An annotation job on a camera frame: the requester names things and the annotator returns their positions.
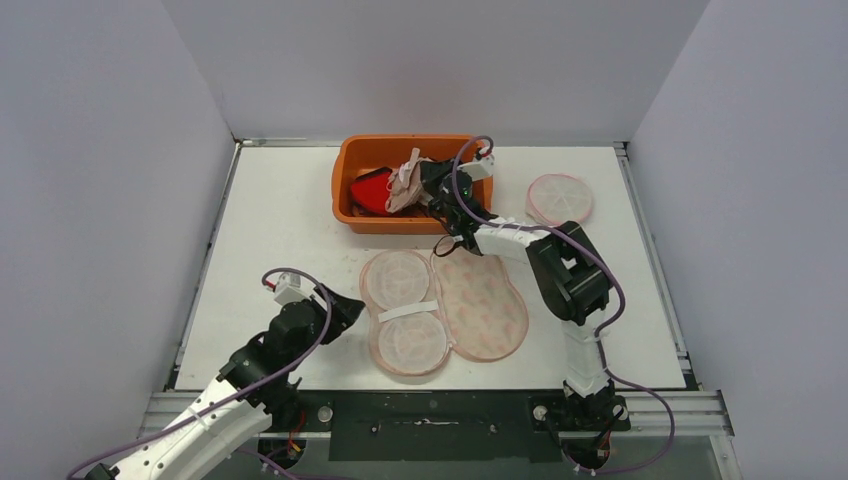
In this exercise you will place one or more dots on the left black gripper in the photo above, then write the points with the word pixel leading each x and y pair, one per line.
pixel 343 312

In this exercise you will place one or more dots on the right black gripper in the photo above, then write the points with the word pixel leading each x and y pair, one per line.
pixel 432 183

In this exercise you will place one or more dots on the beige pink bra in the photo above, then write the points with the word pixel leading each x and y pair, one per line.
pixel 405 184

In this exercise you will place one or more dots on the floral padded bra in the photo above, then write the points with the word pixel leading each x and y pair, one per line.
pixel 423 309

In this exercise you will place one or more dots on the orange plastic tub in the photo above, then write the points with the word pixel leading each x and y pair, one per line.
pixel 363 160

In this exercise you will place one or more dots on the white mesh laundry bag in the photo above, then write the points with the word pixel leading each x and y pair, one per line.
pixel 553 199

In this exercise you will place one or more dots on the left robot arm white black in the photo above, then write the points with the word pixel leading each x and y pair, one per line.
pixel 251 393

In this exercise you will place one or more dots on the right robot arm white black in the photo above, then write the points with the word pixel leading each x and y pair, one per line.
pixel 564 262

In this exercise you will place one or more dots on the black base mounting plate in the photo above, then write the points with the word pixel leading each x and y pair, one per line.
pixel 445 425

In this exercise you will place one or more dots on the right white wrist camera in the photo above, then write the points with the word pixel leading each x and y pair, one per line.
pixel 481 167

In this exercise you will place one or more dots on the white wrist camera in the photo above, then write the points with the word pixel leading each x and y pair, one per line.
pixel 481 167
pixel 286 288

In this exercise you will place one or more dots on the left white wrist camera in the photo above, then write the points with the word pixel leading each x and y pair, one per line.
pixel 286 288

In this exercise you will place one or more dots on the aluminium front rail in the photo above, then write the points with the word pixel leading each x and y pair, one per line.
pixel 696 413

